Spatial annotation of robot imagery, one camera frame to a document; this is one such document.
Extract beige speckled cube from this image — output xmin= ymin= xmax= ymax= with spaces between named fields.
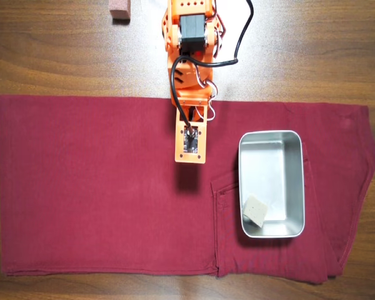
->
xmin=241 ymin=194 xmax=270 ymax=229

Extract rectangular metal tray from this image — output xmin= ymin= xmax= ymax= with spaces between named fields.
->
xmin=237 ymin=129 xmax=306 ymax=239

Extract reddish-brown block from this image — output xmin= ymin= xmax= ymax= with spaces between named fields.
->
xmin=109 ymin=0 xmax=133 ymax=21

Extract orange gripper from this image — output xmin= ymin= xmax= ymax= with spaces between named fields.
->
xmin=170 ymin=87 xmax=219 ymax=125

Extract white and red wires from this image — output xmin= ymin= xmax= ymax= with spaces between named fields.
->
xmin=193 ymin=9 xmax=229 ymax=123

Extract orange camera mount with board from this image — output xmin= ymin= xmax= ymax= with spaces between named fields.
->
xmin=174 ymin=120 xmax=208 ymax=165

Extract dark red cloth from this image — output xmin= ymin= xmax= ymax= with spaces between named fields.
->
xmin=0 ymin=94 xmax=375 ymax=286

